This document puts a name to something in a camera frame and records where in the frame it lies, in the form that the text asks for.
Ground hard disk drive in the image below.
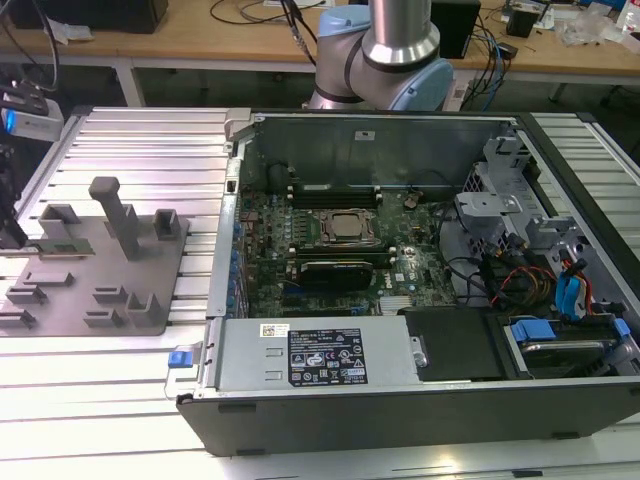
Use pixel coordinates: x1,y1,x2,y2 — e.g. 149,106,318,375
518,340,609,379

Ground red white package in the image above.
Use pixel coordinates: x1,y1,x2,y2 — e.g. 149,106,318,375
615,0,640,54

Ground clear plastic bags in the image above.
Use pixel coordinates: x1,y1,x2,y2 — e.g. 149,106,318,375
556,6,624,49

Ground silver finned heatsink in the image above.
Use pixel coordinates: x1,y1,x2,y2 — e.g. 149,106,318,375
380,295,418,316

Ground white crumpled paper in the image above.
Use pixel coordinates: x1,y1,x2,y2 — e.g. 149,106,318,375
48,21,97,46

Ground small black device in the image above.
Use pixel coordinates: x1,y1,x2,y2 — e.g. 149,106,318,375
505,1,546,38

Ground tall black box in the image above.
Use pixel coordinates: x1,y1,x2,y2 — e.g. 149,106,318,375
431,0,483,61

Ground RAM stick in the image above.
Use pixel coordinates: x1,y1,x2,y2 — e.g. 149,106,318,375
35,240,97,258

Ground wide black box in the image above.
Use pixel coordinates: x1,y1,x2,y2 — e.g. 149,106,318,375
9,0,169,36

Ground yellow red black wires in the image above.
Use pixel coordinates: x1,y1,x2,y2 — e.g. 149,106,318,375
489,264,559,309

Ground blue disk carrier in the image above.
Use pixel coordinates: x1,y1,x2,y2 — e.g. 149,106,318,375
506,316,633,382

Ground black wire bundle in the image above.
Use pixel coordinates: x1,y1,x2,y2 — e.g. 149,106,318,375
432,169,501,307

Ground grey power supply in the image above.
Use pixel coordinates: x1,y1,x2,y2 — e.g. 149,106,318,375
213,318,427,397

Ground white labelled box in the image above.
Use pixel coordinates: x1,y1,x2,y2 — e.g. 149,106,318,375
446,79,472,112

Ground silver CPU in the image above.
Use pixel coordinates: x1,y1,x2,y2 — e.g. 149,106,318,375
327,213,365,237

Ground black graphics card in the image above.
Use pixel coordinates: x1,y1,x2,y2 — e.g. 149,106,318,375
298,257,375,292

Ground blue flat wire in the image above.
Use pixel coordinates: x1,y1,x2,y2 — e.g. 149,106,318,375
553,268,588,322

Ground black camera cable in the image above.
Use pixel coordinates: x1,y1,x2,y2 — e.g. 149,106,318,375
278,0,322,69

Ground black RAM slot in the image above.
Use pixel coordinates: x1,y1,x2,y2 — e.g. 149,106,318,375
292,200,382,210
292,194,382,203
292,187,382,197
292,180,382,190

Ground black plastic cover panel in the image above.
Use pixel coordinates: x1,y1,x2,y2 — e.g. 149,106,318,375
401,306,502,385

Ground black PC case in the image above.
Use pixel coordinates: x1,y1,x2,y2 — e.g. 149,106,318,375
164,106,640,458

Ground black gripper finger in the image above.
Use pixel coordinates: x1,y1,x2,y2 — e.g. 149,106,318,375
0,197,29,251

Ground grey parts rack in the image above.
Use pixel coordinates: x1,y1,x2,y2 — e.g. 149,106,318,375
0,175,193,338

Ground green motherboard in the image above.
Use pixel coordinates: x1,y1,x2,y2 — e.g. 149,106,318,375
234,185,460,320

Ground grey metal drive cage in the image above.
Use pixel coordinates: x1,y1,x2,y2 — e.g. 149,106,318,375
453,133,589,262

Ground blue cable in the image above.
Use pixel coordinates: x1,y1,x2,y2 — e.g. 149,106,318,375
478,26,508,99

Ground wooden desk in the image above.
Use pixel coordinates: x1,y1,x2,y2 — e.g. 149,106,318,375
0,0,640,109

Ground red flat wire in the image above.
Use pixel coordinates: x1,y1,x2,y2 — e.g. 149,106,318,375
559,251,596,316

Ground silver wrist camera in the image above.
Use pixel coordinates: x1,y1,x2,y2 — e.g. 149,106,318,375
0,88,66,144

